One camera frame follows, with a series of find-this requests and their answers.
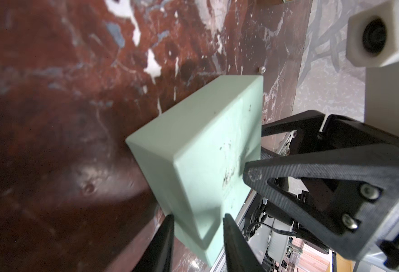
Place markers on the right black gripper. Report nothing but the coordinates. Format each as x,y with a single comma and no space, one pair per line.
347,195

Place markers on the mint jewelry box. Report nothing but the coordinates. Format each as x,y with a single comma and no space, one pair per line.
193,157

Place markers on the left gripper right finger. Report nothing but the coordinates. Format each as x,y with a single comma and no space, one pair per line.
239,256

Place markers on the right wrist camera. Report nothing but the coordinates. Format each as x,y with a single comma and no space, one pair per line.
373,44

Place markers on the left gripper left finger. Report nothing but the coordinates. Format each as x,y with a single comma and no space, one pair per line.
158,255

